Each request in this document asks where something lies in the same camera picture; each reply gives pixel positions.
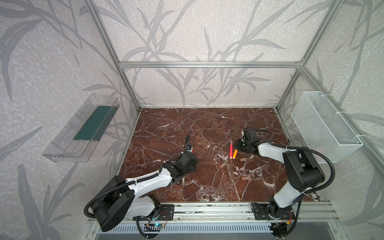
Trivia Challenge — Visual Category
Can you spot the white wire mesh basket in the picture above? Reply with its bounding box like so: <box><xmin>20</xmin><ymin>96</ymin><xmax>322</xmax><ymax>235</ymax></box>
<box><xmin>291</xmin><ymin>91</ymin><xmax>364</xmax><ymax>163</ymax></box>

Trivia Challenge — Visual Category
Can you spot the orange marker group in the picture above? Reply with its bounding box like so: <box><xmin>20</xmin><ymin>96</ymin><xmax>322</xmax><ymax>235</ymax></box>
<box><xmin>233</xmin><ymin>149</ymin><xmax>238</xmax><ymax>159</ymax></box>

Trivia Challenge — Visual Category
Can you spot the aluminium frame crossbar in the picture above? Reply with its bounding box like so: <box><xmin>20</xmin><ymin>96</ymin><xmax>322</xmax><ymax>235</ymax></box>
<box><xmin>119</xmin><ymin>62</ymin><xmax>301</xmax><ymax>69</ymax></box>

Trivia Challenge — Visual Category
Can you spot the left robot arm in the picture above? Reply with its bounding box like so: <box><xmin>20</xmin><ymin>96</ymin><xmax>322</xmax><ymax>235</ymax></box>
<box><xmin>84</xmin><ymin>151</ymin><xmax>198</xmax><ymax>232</ymax></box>

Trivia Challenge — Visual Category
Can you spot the clear plastic wall tray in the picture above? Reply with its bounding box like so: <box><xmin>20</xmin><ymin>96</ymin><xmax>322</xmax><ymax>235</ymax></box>
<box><xmin>42</xmin><ymin>94</ymin><xmax>120</xmax><ymax>163</ymax></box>

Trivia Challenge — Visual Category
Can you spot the pink marker group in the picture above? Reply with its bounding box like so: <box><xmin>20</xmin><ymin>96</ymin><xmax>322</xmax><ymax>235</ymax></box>
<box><xmin>229</xmin><ymin>140</ymin><xmax>234</xmax><ymax>159</ymax></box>

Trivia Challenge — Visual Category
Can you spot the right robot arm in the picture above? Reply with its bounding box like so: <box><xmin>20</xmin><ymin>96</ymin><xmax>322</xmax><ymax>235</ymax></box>
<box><xmin>235</xmin><ymin>129</ymin><xmax>336</xmax><ymax>220</ymax></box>

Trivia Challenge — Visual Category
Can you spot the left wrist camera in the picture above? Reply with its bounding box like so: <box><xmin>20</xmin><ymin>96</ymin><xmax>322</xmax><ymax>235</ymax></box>
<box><xmin>186</xmin><ymin>145</ymin><xmax>193</xmax><ymax>153</ymax></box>

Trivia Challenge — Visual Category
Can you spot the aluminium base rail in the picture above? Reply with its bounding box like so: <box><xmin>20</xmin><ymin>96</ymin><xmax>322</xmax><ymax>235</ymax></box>
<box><xmin>86</xmin><ymin>201</ymin><xmax>337</xmax><ymax>224</ymax></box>

